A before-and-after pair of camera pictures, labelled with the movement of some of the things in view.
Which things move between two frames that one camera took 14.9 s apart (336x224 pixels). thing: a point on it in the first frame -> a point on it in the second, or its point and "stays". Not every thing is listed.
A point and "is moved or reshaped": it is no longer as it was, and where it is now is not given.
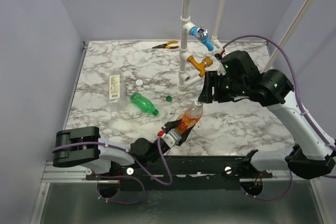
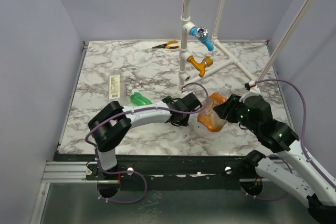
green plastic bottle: (143, 103) stays
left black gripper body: (158, 151) -> (183, 121)
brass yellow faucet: (207, 62) stays
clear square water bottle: (116, 87) stays
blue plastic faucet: (200, 33) stays
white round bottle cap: (139, 82) -> (134, 90)
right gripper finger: (211, 80) -> (224, 109)
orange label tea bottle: (190, 117) is moved or reshaped
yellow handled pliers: (166, 45) stays
